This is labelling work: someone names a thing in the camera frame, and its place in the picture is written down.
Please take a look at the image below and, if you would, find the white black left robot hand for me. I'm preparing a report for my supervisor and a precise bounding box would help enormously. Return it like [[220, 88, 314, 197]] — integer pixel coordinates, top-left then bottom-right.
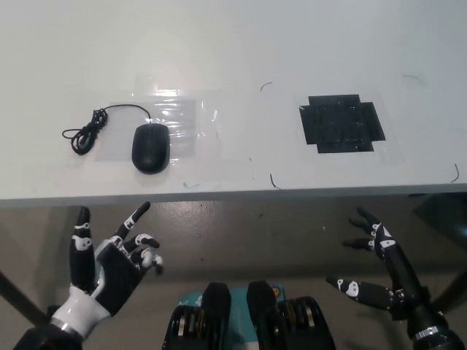
[[68, 201, 164, 341]]

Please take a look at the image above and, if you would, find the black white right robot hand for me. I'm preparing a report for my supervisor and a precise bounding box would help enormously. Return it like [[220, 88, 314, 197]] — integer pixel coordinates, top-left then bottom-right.
[[325, 206, 444, 338]]

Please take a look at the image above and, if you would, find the black computer mouse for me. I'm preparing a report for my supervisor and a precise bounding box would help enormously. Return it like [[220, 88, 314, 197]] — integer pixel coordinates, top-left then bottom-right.
[[131, 122, 171, 175]]

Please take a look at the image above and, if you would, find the dark table foot brace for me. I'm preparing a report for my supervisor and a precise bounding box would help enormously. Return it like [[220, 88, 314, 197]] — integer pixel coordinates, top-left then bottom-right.
[[407, 192, 467, 242]]

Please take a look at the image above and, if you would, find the black tape patch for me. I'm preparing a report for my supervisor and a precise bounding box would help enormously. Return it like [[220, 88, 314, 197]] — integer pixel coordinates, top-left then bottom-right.
[[298, 94, 387, 155]]

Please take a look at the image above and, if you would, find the clear plastic sheet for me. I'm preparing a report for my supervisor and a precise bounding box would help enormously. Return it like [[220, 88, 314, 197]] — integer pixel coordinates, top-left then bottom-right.
[[95, 72, 220, 163]]

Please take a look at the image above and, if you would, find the black mouse cable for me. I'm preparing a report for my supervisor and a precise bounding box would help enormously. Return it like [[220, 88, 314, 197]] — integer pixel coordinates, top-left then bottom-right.
[[61, 104, 153, 157]]

